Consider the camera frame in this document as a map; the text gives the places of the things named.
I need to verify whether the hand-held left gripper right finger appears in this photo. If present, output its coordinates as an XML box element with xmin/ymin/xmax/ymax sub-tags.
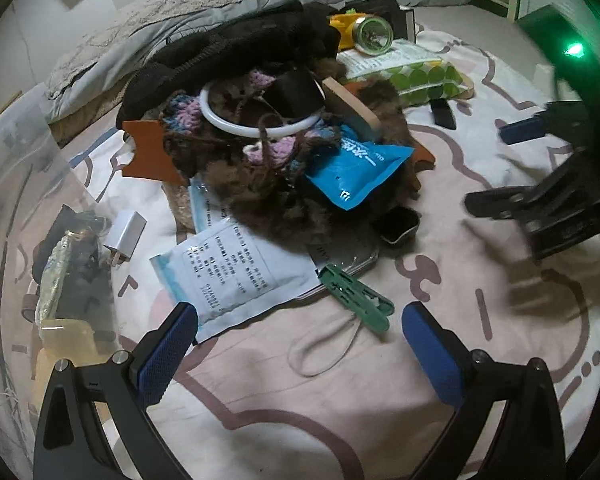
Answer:
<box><xmin>401</xmin><ymin>301</ymin><xmax>567</xmax><ymax>480</ymax></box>

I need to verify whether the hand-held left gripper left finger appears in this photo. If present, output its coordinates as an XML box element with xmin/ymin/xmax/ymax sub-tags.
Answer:
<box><xmin>32</xmin><ymin>302</ymin><xmax>201</xmax><ymax>480</ymax></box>

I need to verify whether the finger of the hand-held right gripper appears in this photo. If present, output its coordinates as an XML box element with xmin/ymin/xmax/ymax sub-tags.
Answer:
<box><xmin>464</xmin><ymin>186</ymin><xmax>548</xmax><ymax>223</ymax></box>
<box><xmin>499</xmin><ymin>102</ymin><xmax>588</xmax><ymax>145</ymax></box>

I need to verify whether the clear plastic storage box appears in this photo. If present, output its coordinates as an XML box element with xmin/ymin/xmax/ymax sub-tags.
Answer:
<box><xmin>0</xmin><ymin>82</ymin><xmax>128</xmax><ymax>480</ymax></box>

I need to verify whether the small black bar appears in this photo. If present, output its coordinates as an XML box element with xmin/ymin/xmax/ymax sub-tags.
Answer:
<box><xmin>427</xmin><ymin>98</ymin><xmax>457</xmax><ymax>129</ymax></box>

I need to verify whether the green clothes peg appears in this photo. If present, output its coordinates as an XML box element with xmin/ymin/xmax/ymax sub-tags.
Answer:
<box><xmin>317</xmin><ymin>262</ymin><xmax>396</xmax><ymax>334</ymax></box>

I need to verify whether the white text-printed packet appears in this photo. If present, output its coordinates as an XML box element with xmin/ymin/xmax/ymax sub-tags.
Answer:
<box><xmin>150</xmin><ymin>217</ymin><xmax>328</xmax><ymax>346</ymax></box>

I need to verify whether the yellowish clear pouch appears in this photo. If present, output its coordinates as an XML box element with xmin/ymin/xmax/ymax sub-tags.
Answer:
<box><xmin>36</xmin><ymin>320</ymin><xmax>98</xmax><ymax>391</ymax></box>

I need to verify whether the black square case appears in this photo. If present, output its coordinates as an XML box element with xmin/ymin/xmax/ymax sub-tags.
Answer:
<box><xmin>370</xmin><ymin>206</ymin><xmax>421</xmax><ymax>250</ymax></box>

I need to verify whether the beige bed sheet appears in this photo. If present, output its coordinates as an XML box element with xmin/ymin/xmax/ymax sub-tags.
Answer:
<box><xmin>415</xmin><ymin>2</ymin><xmax>556</xmax><ymax>61</ymax></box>

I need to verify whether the green dotted wipes packet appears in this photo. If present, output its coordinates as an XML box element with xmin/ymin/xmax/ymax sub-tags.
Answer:
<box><xmin>337</xmin><ymin>42</ymin><xmax>473</xmax><ymax>108</ymax></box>

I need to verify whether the clear phone case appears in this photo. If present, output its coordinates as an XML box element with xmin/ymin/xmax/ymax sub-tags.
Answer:
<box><xmin>300</xmin><ymin>242</ymin><xmax>381</xmax><ymax>303</ymax></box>

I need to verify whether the cartoon printed blanket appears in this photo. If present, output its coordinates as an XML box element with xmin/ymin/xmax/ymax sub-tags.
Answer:
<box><xmin>55</xmin><ymin>25</ymin><xmax>600</xmax><ymax>480</ymax></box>

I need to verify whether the green gold patterned pouch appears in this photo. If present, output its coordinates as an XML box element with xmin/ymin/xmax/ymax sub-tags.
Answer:
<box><xmin>36</xmin><ymin>232</ymin><xmax>88</xmax><ymax>328</ymax></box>

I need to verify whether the white charger adapter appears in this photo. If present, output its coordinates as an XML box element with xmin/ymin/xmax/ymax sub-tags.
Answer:
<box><xmin>102</xmin><ymin>210</ymin><xmax>147</xmax><ymax>267</ymax></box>

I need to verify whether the pale blue packet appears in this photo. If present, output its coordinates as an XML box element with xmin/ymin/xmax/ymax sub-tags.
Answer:
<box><xmin>187</xmin><ymin>180</ymin><xmax>241</xmax><ymax>233</ymax></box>

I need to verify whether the blue foil packet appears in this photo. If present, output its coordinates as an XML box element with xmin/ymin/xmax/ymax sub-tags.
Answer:
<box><xmin>305</xmin><ymin>125</ymin><xmax>416</xmax><ymax>211</ymax></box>

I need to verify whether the black book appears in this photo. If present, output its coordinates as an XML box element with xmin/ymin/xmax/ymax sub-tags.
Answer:
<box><xmin>365</xmin><ymin>0</ymin><xmax>420</xmax><ymax>43</ymax></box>

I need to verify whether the tan wooden block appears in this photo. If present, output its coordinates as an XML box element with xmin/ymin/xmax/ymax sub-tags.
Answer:
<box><xmin>322</xmin><ymin>77</ymin><xmax>382</xmax><ymax>133</ymax></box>

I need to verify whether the brown fur piece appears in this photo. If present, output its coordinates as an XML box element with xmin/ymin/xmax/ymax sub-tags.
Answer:
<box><xmin>162</xmin><ymin>57</ymin><xmax>423</xmax><ymax>261</ymax></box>

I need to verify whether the yellow headlamp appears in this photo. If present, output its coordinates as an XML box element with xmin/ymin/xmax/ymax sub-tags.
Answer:
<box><xmin>329</xmin><ymin>7</ymin><xmax>396</xmax><ymax>58</ymax></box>

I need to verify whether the orange brown leather piece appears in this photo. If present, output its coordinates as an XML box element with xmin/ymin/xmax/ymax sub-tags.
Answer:
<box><xmin>121</xmin><ymin>119</ymin><xmax>437</xmax><ymax>196</ymax></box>

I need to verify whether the multicolour crochet piece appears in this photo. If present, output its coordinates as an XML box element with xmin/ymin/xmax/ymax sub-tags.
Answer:
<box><xmin>160</xmin><ymin>70</ymin><xmax>342</xmax><ymax>181</ymax></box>

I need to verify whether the beige fleece blanket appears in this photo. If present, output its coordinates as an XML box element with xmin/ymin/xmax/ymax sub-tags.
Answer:
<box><xmin>47</xmin><ymin>85</ymin><xmax>126</xmax><ymax>136</ymax></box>

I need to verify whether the black glove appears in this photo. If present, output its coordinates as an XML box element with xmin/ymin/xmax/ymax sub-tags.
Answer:
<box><xmin>115</xmin><ymin>57</ymin><xmax>221</xmax><ymax>132</ymax></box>
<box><xmin>152</xmin><ymin>0</ymin><xmax>342</xmax><ymax>73</ymax></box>

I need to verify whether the beige textured pillow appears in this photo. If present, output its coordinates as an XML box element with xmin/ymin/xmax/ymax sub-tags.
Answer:
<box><xmin>45</xmin><ymin>0</ymin><xmax>261</xmax><ymax>96</ymax></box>

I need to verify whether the white plastic ring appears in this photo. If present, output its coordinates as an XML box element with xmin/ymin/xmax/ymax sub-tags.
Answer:
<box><xmin>200</xmin><ymin>77</ymin><xmax>329</xmax><ymax>139</ymax></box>

